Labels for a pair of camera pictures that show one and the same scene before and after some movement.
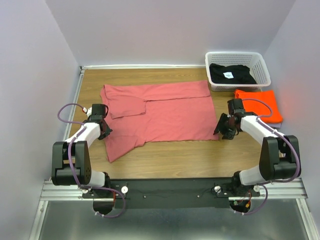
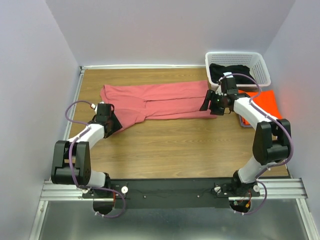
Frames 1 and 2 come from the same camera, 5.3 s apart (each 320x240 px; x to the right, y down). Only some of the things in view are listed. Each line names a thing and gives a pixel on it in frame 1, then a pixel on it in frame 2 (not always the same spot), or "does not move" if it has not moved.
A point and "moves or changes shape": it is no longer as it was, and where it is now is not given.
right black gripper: [220, 125] → [210, 95]
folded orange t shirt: [262, 102] does not move
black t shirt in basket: [231, 74] does not move
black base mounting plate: [174, 193] does not move
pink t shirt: [139, 112] moves or changes shape
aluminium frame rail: [290, 190] does not move
